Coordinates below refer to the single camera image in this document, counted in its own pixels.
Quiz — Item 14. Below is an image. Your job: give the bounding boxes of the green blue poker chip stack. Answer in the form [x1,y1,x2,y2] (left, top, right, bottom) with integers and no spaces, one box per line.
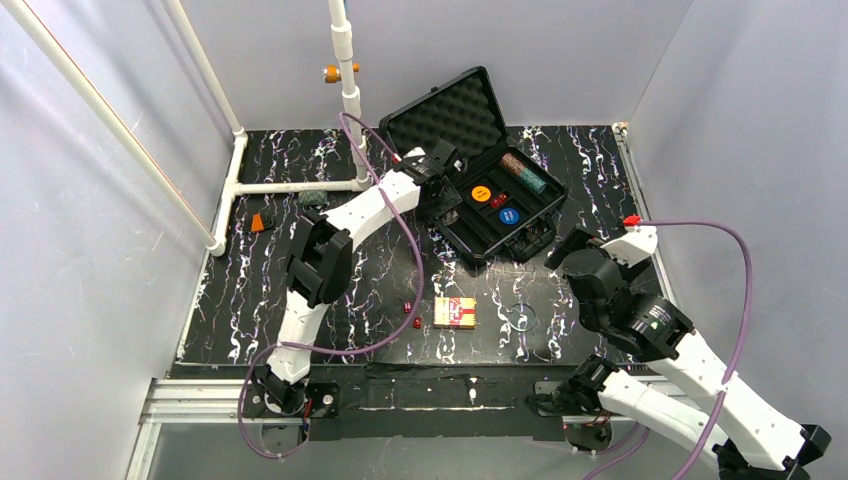
[297,190,328,207]

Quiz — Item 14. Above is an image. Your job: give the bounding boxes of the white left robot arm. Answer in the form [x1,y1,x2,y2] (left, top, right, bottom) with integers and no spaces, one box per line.
[267,140,467,388]

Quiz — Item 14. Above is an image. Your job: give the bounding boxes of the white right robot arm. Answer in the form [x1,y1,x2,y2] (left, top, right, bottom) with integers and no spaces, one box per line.
[532,216,832,479]

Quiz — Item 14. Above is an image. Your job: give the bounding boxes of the orange hex key set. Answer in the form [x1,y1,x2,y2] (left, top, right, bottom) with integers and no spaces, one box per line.
[245,213,276,234]

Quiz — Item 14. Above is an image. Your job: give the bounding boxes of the orange dealer button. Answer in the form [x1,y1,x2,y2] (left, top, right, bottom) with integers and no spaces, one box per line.
[471,185,491,203]

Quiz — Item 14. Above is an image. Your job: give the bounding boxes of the red dice in case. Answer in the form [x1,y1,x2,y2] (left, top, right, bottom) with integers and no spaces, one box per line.
[490,193,509,209]

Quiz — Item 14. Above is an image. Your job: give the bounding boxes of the blue small blind button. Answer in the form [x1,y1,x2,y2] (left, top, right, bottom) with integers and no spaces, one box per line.
[498,207,521,225]

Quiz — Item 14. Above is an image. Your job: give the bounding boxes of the black foam-lined poker case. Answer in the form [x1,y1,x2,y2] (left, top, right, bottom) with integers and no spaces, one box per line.
[379,66,567,264]

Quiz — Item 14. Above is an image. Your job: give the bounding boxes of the brown teal chip stack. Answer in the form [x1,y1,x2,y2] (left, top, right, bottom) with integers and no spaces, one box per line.
[500,153,546,194]

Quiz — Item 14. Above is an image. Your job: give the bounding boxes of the clear plastic disc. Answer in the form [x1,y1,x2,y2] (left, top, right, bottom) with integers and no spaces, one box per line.
[507,303,539,332]

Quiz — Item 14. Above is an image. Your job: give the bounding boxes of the red playing card box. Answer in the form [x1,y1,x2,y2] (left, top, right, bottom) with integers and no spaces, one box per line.
[433,297,477,329]

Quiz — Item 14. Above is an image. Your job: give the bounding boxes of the orange clamp on pipe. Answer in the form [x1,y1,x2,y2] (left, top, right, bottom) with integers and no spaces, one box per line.
[322,65,344,84]

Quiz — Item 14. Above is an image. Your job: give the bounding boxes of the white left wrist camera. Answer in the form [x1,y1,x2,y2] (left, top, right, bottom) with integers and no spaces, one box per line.
[393,146,426,171]

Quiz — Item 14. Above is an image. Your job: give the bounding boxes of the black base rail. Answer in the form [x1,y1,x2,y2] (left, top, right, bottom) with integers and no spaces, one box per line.
[238,362,617,442]

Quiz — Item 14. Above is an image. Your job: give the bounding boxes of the white PVC pipe frame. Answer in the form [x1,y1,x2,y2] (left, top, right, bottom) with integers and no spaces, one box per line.
[1,1,372,257]

